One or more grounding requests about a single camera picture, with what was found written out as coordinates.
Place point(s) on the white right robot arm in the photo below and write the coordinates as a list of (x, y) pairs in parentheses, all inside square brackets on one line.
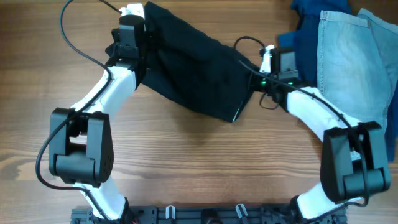
[(354, 163)]

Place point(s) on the black shorts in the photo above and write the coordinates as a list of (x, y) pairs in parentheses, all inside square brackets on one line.
[(194, 70)]

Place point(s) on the dark blue garment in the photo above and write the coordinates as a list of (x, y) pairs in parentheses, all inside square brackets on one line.
[(305, 41)]

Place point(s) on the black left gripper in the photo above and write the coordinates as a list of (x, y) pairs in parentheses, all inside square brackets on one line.
[(145, 40)]

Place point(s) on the light blue denim shorts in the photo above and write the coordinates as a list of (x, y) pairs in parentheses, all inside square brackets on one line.
[(357, 63)]

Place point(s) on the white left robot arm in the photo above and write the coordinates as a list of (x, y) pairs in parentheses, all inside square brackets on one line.
[(80, 142)]

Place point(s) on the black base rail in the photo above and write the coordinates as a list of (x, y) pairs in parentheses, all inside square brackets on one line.
[(264, 214)]

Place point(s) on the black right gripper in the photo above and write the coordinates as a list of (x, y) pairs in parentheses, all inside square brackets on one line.
[(257, 86)]

